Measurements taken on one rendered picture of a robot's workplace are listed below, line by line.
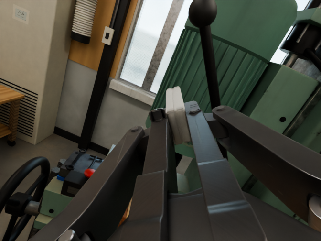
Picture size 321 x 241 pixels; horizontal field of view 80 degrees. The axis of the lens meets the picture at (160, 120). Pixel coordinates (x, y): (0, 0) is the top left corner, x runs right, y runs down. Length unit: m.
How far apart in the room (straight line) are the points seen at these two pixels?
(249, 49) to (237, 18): 0.05
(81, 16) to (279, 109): 1.63
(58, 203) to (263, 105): 0.53
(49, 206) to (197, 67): 0.49
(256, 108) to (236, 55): 0.11
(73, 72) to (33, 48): 0.39
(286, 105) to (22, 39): 1.87
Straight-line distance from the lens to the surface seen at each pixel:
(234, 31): 0.34
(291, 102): 0.42
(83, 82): 2.08
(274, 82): 0.40
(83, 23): 1.82
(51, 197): 0.59
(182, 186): 0.54
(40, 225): 0.64
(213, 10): 0.26
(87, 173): 0.53
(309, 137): 0.43
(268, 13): 0.36
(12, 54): 2.07
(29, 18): 1.93
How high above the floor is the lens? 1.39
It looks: 22 degrees down
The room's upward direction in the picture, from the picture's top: 24 degrees clockwise
